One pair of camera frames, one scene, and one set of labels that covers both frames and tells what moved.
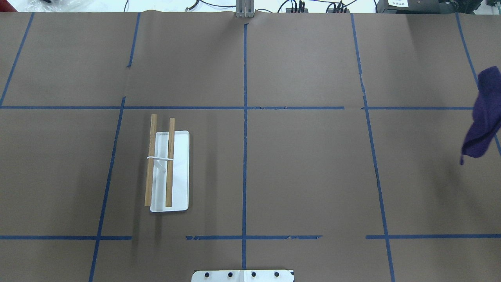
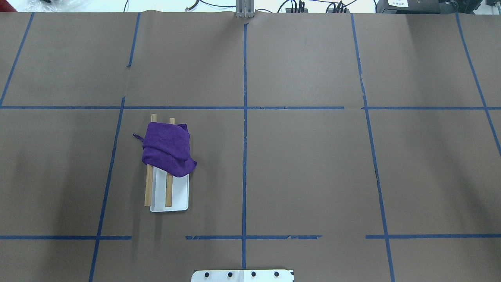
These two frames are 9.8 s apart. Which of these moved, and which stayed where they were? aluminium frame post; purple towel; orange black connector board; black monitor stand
Moved: purple towel
Stayed: black monitor stand; orange black connector board; aluminium frame post
